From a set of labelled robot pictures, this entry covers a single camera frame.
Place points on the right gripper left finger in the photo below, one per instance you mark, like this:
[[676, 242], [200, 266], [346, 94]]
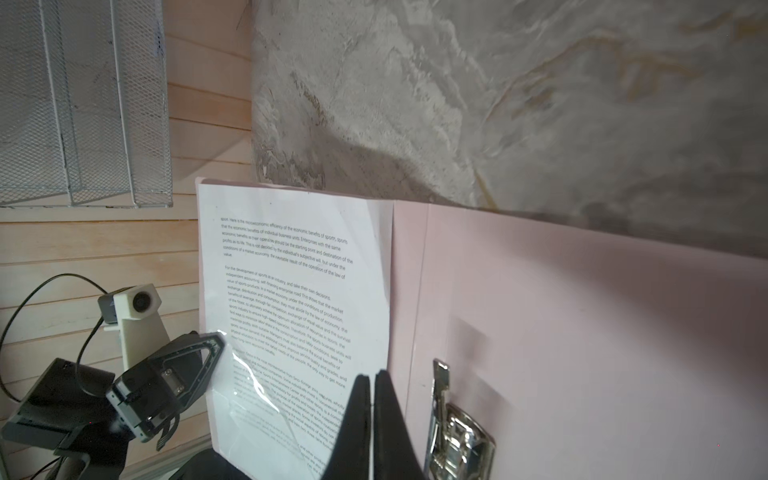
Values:
[[350, 456]]

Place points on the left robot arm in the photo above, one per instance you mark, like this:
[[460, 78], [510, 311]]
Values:
[[91, 467]]

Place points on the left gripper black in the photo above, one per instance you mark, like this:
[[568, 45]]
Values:
[[83, 411]]

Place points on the pink folder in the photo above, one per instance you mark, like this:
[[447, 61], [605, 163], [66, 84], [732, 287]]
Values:
[[584, 355]]

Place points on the printed paper sheet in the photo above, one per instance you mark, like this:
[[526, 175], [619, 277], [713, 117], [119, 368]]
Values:
[[298, 285]]

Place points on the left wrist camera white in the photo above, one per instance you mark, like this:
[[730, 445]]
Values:
[[133, 312]]

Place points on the silver folder clip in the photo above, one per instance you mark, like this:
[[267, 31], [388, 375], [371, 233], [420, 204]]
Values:
[[458, 447]]

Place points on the white wire mesh rack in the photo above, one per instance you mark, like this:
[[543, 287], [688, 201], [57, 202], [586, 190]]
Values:
[[84, 105]]

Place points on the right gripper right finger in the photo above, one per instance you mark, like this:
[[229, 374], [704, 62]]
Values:
[[393, 453]]

